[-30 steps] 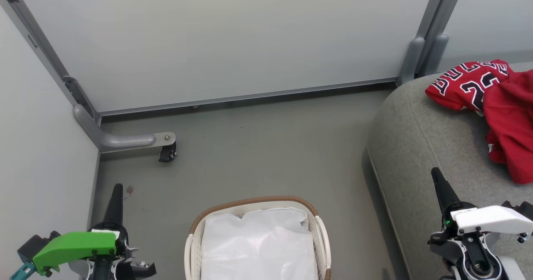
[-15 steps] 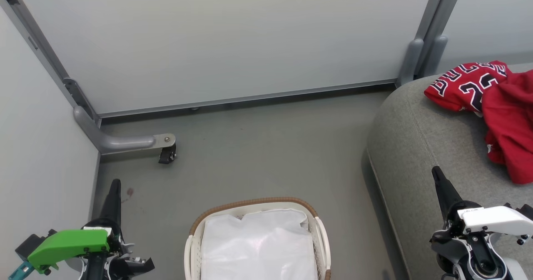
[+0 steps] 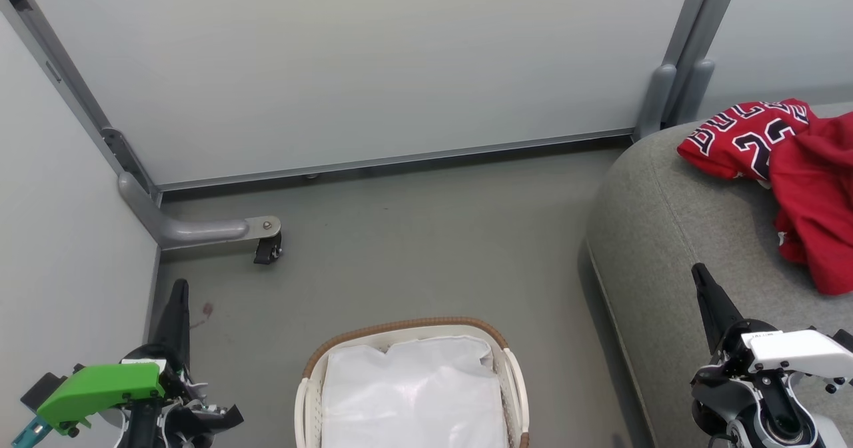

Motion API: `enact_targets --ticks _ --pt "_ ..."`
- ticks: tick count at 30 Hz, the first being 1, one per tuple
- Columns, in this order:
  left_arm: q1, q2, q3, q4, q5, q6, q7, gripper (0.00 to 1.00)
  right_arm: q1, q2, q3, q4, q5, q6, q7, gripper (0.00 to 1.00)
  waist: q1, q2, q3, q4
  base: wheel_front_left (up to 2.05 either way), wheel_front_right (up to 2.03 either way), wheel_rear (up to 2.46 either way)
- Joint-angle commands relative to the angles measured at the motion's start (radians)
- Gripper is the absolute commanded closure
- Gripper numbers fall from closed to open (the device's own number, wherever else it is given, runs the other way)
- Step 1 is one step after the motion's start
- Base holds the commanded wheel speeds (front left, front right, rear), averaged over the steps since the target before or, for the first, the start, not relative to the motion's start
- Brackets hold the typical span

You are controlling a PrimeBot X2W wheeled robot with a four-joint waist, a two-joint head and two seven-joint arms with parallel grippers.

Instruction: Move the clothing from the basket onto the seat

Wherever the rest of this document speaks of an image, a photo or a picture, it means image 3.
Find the grey partition post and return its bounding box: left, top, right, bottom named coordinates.
left=0, top=0, right=162, bottom=203
left=673, top=0, right=747, bottom=126
left=633, top=0, right=719, bottom=141

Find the black caster wheel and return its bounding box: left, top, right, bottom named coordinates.
left=253, top=233, right=285, bottom=266

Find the white basket liner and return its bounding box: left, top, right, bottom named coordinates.
left=322, top=336, right=509, bottom=448

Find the red basketball jersey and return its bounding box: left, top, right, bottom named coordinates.
left=678, top=99, right=818, bottom=183

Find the cream laundry basket brown rim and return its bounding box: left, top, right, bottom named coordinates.
left=295, top=317, right=531, bottom=448

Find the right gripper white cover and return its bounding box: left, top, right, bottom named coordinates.
left=691, top=263, right=853, bottom=415

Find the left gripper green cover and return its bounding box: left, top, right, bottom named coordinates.
left=37, top=278, right=244, bottom=448

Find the grey partition foot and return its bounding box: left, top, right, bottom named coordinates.
left=118, top=171, right=282, bottom=252

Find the grey fabric sofa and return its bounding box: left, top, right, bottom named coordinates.
left=585, top=103, right=853, bottom=448

